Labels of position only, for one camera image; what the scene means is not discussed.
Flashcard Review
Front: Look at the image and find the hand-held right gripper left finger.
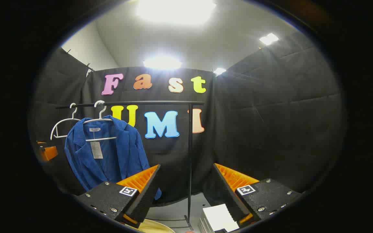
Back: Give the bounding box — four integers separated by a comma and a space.
76, 164, 162, 228

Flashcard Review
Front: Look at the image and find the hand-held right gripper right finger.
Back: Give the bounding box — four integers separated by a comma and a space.
212, 163, 303, 228

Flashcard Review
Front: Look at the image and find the blue corduroy jacket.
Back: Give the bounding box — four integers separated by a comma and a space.
64, 115, 162, 200

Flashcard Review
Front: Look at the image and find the white plastic hanger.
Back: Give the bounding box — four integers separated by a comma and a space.
83, 100, 117, 142
50, 103, 82, 140

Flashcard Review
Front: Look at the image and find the black metal clothes rack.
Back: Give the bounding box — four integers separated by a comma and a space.
56, 100, 205, 231

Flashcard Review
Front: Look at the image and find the pale wooden round board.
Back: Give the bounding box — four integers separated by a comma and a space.
125, 219, 176, 233

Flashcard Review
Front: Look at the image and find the black backdrop cloth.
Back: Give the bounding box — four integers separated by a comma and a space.
28, 31, 347, 207

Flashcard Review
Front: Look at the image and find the large ceiling light panel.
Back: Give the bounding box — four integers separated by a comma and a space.
137, 0, 217, 25

